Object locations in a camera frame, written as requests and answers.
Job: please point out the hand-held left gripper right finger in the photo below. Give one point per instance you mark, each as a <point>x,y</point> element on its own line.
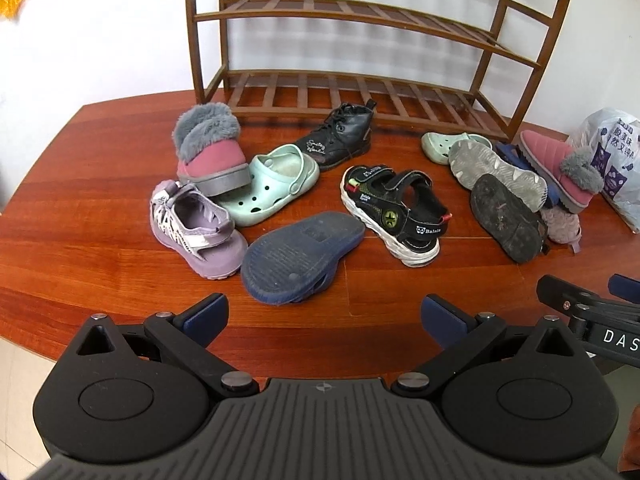
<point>440,317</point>

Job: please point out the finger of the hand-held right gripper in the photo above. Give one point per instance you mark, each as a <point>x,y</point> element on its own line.
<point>625,290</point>
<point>555,291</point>

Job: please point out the blue rubber slipper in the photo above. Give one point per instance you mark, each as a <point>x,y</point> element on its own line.
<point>510,157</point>
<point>295,255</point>

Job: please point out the mint green clog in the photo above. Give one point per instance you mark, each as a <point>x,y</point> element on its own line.
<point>270,185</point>
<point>440,146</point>

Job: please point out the purple mesh sneaker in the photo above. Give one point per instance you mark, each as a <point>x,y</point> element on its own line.
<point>200,240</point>
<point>560,225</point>

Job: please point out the pink fur-lined boot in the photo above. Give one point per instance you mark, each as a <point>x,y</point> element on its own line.
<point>550,160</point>
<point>220,160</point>

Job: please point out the white printed plastic bag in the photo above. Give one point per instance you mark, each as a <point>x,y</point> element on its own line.
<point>615,160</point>

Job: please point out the brown wooden shoe rack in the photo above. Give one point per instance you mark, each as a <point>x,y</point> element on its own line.
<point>197,60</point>

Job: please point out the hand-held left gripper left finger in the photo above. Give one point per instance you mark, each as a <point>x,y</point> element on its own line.
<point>205,317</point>

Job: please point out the black lace-up boot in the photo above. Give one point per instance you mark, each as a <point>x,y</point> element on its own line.
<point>505,220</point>
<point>340,140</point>

